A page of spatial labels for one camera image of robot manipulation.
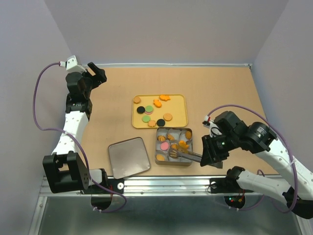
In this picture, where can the metal serving tongs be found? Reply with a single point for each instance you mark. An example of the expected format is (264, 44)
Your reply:
(188, 155)

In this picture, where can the gold tin lid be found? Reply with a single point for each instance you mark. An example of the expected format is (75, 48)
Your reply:
(128, 158)

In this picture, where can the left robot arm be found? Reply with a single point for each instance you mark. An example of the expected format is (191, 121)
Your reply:
(67, 167)

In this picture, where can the green sandwich cookie upper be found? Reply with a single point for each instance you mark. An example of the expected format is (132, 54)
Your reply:
(149, 109)

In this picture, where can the black sandwich cookie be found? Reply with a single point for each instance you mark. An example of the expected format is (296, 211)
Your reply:
(160, 122)
(140, 110)

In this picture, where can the dotted round biscuit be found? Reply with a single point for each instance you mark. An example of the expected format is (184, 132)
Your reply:
(167, 116)

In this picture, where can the flower shaped tan cookie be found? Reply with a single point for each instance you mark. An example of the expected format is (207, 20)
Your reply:
(152, 123)

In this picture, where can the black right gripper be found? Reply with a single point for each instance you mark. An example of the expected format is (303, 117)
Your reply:
(210, 154)

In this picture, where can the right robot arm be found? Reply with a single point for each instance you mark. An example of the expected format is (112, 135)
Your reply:
(296, 192)

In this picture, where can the green sandwich cookie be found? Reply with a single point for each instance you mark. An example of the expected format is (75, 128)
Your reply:
(146, 118)
(149, 109)

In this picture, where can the orange fish cookie top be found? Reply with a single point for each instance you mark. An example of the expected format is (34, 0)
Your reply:
(164, 97)

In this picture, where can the gold square cookie tin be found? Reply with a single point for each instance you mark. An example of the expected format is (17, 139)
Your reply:
(179, 134)

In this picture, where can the plain round tan cookie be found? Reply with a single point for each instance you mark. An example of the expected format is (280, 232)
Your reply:
(137, 99)

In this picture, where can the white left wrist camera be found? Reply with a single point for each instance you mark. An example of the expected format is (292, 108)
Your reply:
(71, 64)

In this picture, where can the yellow cookie tray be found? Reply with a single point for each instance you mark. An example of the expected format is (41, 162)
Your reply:
(176, 106)

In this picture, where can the aluminium front rail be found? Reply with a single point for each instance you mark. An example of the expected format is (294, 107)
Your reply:
(153, 186)

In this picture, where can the black sandwich cookie left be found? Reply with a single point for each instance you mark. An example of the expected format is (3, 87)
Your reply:
(140, 110)

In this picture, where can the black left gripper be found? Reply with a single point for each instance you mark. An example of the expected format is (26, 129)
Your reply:
(99, 79)

